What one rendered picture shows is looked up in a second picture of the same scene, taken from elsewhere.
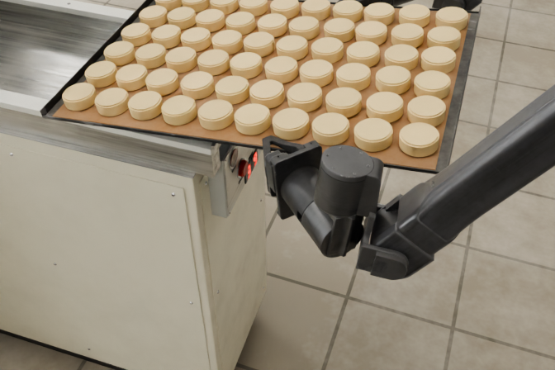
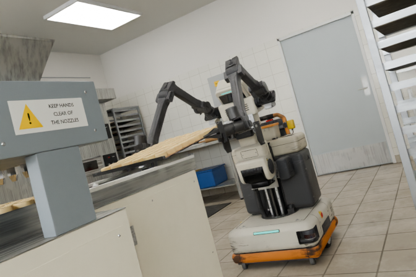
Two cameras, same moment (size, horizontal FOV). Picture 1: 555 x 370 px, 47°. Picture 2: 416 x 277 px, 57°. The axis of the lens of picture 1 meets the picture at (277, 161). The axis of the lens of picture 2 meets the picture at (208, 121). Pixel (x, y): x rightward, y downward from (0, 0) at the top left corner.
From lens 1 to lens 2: 1.91 m
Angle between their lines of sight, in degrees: 84
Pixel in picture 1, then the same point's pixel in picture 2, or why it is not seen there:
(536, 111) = (236, 89)
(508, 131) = (236, 94)
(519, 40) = not seen: outside the picture
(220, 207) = not seen: hidden behind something
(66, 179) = (169, 201)
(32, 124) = (153, 177)
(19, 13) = not seen: hidden behind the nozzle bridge
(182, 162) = (190, 166)
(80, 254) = (180, 259)
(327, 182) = (234, 109)
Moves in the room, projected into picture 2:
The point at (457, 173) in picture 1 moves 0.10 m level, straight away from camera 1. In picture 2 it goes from (239, 104) to (222, 109)
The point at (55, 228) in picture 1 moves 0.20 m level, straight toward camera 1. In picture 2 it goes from (170, 246) to (220, 228)
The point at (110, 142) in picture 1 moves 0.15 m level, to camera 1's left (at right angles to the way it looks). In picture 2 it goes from (174, 169) to (163, 175)
